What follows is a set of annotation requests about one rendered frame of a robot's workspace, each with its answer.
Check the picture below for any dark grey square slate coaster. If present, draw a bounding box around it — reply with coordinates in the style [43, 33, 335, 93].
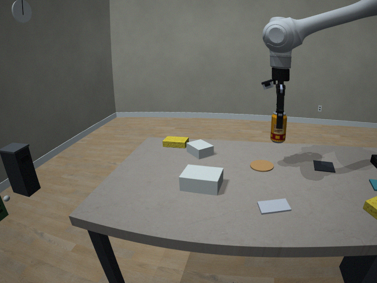
[313, 160, 335, 173]

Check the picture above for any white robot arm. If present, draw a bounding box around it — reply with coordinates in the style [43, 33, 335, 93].
[262, 0, 377, 69]

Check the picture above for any teal flat square tile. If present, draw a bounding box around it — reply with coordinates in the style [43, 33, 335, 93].
[369, 179, 377, 191]

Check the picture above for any yellow and red drink can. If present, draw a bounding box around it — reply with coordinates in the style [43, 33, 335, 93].
[270, 111, 287, 143]

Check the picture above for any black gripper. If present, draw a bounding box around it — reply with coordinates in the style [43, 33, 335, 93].
[272, 67, 289, 129]

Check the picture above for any tan round disc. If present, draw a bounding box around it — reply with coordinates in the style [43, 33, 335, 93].
[250, 160, 274, 172]

